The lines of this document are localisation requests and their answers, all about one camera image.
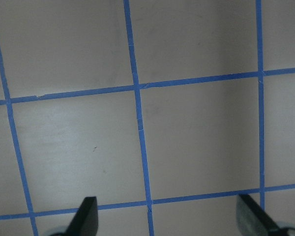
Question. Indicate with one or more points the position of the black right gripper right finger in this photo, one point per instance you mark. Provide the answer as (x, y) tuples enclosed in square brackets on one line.
[(252, 220)]

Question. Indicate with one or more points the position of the brown paper table mat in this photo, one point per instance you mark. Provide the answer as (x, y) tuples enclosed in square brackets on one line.
[(165, 110)]

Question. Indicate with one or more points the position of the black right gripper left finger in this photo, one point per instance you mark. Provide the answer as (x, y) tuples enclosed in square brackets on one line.
[(85, 221)]

